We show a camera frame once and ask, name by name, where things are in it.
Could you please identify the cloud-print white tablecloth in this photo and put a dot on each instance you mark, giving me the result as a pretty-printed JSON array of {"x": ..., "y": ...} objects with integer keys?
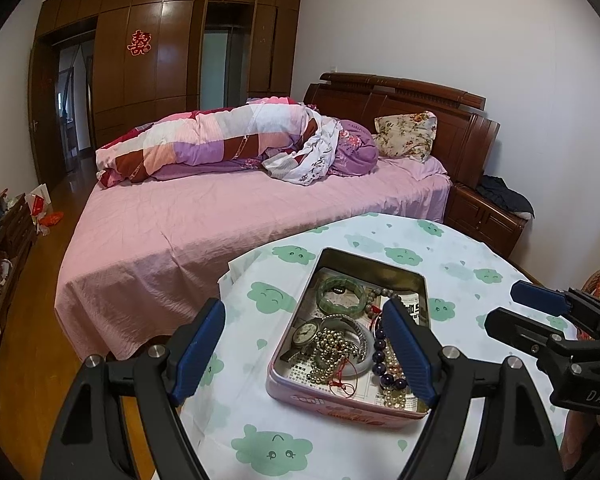
[{"x": 260, "y": 411}]

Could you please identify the red cord jade pendant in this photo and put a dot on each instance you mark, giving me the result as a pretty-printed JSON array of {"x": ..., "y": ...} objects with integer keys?
[{"x": 340, "y": 386}]

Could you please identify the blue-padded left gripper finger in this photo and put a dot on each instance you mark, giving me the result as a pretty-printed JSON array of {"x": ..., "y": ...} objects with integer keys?
[
  {"x": 515, "y": 439},
  {"x": 539, "y": 298},
  {"x": 90, "y": 441}
]

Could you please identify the dark wooden headboard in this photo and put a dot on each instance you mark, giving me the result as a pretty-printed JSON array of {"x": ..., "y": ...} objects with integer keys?
[{"x": 465, "y": 135}]

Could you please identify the brown wooden wardrobe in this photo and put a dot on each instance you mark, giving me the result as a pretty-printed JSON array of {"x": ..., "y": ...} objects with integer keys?
[{"x": 130, "y": 90}]

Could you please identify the dark green jade bangle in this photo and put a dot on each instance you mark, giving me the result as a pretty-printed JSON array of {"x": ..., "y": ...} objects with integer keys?
[{"x": 338, "y": 295}]

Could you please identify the red and white bag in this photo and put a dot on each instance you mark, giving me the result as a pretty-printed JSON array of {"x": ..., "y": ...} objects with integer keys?
[{"x": 41, "y": 210}]

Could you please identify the red double-happiness sticker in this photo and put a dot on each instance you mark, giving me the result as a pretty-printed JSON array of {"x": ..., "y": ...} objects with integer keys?
[{"x": 140, "y": 43}]

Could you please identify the wooden nightstand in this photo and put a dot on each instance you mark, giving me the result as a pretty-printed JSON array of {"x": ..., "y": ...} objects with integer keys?
[{"x": 473, "y": 215}]

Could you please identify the pink metal tin box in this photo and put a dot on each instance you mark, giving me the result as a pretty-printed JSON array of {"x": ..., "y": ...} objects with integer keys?
[{"x": 383, "y": 398}]

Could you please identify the white floral cloth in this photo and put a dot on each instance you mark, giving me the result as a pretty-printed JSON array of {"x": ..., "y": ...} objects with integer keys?
[{"x": 313, "y": 161}]

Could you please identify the floral pillow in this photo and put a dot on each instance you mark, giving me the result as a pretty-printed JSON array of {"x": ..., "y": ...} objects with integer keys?
[{"x": 406, "y": 135}]

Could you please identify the red knot tassel pendant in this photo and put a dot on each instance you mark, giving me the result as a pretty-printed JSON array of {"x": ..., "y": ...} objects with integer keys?
[{"x": 375, "y": 318}]

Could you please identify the purple folded blanket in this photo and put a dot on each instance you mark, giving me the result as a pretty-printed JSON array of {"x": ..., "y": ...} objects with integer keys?
[{"x": 356, "y": 152}]

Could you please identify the pink-sheeted bed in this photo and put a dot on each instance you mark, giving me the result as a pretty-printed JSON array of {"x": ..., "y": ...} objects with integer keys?
[{"x": 145, "y": 257}]

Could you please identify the patchwork pink quilt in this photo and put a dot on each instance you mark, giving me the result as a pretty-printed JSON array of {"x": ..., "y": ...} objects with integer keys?
[{"x": 207, "y": 137}]

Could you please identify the black clothes on nightstand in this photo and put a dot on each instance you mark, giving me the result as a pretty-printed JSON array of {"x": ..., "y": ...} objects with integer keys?
[{"x": 495, "y": 189}]

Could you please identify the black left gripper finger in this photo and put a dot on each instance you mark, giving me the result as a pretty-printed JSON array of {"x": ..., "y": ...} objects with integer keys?
[{"x": 520, "y": 332}]

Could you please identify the pale white jade bangle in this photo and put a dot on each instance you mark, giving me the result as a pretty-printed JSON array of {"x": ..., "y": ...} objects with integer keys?
[{"x": 360, "y": 344}]

